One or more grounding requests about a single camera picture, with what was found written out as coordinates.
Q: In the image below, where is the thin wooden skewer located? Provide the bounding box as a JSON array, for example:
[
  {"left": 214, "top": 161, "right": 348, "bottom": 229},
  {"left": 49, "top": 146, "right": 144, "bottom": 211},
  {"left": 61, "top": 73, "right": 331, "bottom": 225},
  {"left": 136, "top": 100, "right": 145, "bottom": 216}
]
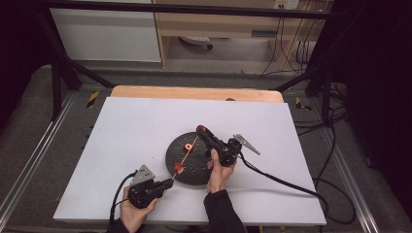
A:
[{"left": 171, "top": 135, "right": 199, "bottom": 181}]

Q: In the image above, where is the right hand-held gripper cable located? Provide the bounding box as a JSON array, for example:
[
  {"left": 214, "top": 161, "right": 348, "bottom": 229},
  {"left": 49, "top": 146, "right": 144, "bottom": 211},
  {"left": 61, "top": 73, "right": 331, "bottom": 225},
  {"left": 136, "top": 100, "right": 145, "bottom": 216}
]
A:
[{"left": 238, "top": 151, "right": 358, "bottom": 226}]

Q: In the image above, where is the hand-held gripper cable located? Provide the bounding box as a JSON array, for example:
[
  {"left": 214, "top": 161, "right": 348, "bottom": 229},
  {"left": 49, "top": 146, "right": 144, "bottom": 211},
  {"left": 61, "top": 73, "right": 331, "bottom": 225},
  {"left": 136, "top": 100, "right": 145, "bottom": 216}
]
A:
[
  {"left": 238, "top": 151, "right": 358, "bottom": 226},
  {"left": 109, "top": 170, "right": 139, "bottom": 226}
]

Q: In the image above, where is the white wall socket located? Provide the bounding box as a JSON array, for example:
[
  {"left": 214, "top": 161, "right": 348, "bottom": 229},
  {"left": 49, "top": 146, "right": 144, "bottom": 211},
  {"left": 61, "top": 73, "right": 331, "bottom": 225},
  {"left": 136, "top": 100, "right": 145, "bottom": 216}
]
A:
[{"left": 273, "top": 0, "right": 300, "bottom": 10}]

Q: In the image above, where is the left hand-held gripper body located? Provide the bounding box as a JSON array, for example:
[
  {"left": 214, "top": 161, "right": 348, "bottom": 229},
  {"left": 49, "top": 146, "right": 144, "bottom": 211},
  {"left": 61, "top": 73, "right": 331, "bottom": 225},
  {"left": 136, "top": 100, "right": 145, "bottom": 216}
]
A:
[{"left": 127, "top": 164, "right": 166, "bottom": 209}]

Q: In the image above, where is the black round plate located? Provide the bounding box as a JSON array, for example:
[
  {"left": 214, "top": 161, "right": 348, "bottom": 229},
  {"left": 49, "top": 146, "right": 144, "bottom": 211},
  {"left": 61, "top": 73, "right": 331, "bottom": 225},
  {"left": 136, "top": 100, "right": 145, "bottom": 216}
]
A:
[{"left": 165, "top": 131, "right": 225, "bottom": 186}]

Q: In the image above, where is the left hand-held gripper cable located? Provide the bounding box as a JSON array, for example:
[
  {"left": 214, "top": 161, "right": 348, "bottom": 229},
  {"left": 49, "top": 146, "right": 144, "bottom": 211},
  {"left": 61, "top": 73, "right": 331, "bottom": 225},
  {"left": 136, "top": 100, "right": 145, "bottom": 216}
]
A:
[{"left": 109, "top": 170, "right": 139, "bottom": 226}]

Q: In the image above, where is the yellow black striped tape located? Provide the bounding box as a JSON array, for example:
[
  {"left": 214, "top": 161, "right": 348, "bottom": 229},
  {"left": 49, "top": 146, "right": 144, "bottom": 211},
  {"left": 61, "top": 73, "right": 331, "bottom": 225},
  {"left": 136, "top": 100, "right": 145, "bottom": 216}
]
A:
[
  {"left": 294, "top": 96, "right": 312, "bottom": 112},
  {"left": 86, "top": 91, "right": 100, "bottom": 109}
]

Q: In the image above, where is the white cabinet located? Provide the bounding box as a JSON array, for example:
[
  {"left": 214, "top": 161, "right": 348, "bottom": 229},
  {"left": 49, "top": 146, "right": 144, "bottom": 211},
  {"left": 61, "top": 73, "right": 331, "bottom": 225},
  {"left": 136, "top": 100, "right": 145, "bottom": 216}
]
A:
[{"left": 48, "top": 0, "right": 162, "bottom": 63}]

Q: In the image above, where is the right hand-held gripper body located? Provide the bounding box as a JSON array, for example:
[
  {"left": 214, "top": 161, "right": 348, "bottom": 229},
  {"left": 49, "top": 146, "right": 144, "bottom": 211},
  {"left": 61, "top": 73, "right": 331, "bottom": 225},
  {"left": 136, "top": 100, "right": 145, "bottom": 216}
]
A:
[{"left": 217, "top": 133, "right": 261, "bottom": 168}]

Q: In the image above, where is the bundle of black floor cables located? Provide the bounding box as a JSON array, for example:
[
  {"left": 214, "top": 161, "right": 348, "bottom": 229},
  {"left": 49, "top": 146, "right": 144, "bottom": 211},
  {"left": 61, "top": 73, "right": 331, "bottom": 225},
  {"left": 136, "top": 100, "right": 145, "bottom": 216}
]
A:
[{"left": 292, "top": 82, "right": 349, "bottom": 183}]

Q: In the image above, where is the person's right hand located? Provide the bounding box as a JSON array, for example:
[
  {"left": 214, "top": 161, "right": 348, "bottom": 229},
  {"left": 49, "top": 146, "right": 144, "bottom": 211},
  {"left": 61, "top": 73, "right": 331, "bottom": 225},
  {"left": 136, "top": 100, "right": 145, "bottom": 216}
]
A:
[{"left": 206, "top": 149, "right": 237, "bottom": 194}]

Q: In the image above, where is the white board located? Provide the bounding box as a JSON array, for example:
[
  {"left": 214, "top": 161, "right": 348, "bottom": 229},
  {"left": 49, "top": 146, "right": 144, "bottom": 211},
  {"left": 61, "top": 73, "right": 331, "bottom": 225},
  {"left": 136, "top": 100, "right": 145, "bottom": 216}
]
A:
[{"left": 52, "top": 96, "right": 327, "bottom": 226}]

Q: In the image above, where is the white chair base with caster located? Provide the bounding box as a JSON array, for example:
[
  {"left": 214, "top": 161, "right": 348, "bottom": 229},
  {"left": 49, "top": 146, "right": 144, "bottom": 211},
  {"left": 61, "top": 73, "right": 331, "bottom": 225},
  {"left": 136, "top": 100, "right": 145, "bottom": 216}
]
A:
[{"left": 179, "top": 36, "right": 214, "bottom": 50}]

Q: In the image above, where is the light wooden desk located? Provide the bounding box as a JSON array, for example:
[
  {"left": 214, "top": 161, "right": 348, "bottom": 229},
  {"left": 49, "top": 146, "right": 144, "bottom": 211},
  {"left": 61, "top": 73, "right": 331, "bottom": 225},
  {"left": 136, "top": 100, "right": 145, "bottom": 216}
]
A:
[{"left": 152, "top": 0, "right": 325, "bottom": 71}]

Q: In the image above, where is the black metal frame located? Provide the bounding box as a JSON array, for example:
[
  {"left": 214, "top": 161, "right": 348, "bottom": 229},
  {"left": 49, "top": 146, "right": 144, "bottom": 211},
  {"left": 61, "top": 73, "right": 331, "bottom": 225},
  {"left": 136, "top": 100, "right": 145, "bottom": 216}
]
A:
[{"left": 32, "top": 0, "right": 334, "bottom": 127}]

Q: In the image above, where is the silver metal rail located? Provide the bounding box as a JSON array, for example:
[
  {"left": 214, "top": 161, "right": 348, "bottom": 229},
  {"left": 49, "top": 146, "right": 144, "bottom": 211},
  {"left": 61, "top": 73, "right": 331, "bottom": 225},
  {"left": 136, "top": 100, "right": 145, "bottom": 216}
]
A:
[
  {"left": 324, "top": 127, "right": 380, "bottom": 233},
  {"left": 0, "top": 92, "right": 78, "bottom": 224}
]

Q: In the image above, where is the person's left hand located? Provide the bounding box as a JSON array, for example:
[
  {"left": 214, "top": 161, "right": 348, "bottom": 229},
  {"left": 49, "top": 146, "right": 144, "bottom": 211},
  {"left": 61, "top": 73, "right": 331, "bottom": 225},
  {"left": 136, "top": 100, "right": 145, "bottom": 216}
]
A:
[{"left": 120, "top": 186, "right": 159, "bottom": 233}]

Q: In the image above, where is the wooden table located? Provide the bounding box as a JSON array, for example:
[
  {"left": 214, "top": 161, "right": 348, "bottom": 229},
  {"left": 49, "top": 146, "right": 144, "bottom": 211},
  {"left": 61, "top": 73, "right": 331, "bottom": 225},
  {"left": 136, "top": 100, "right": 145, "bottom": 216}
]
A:
[{"left": 110, "top": 84, "right": 285, "bottom": 104}]

